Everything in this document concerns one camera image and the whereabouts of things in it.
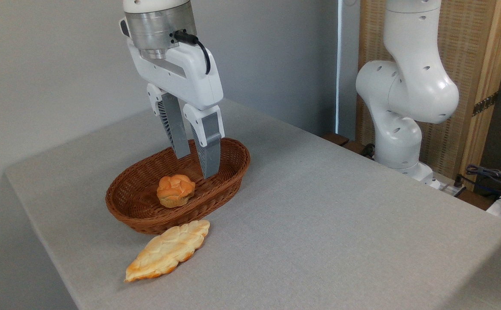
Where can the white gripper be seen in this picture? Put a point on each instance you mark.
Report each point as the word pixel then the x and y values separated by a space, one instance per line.
pixel 190 73

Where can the leaf-shaped bread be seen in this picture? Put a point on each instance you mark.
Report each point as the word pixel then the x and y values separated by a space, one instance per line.
pixel 168 249

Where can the round golden bread roll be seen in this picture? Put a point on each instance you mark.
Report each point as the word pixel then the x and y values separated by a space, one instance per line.
pixel 175 190

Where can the brown wicker oval basket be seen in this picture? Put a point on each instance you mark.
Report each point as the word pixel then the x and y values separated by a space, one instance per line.
pixel 143 206

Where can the wooden woven folding screen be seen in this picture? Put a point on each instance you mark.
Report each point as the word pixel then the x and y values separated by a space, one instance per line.
pixel 470 51

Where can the metal screen hinge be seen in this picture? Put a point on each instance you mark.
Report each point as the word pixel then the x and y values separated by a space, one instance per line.
pixel 485 103

